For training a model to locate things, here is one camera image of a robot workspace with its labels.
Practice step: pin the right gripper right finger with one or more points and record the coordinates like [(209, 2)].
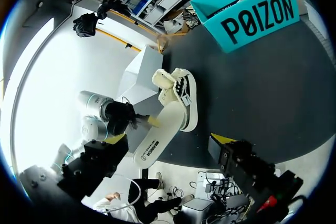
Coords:
[(241, 161)]

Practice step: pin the cream and black shoe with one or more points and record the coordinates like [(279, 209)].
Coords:
[(181, 90)]

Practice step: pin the person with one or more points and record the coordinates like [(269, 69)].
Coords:
[(155, 205)]

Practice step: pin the white shoebox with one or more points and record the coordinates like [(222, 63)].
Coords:
[(139, 77)]

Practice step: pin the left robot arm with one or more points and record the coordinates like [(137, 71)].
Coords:
[(93, 103)]

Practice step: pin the teal box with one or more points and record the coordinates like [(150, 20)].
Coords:
[(252, 16)]

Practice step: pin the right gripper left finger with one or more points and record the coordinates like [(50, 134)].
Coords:
[(97, 161)]

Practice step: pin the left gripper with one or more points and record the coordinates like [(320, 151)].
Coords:
[(119, 116)]

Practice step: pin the white shoe insole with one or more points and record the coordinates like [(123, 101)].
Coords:
[(160, 134)]

